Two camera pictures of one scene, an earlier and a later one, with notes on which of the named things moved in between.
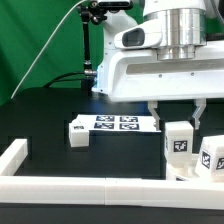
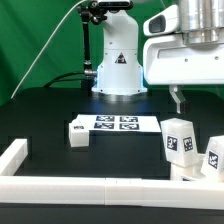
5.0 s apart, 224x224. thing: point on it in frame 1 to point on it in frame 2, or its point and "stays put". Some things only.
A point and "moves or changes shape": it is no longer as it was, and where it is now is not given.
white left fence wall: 13,157 stays put
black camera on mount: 112,5 stays put
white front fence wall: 113,191 stays put
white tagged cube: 78,132 stays put
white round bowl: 184,165 to 192,172
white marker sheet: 119,122 stays put
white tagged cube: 210,161 moves or changes shape
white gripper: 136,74 to 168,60
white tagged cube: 179,143 stays put
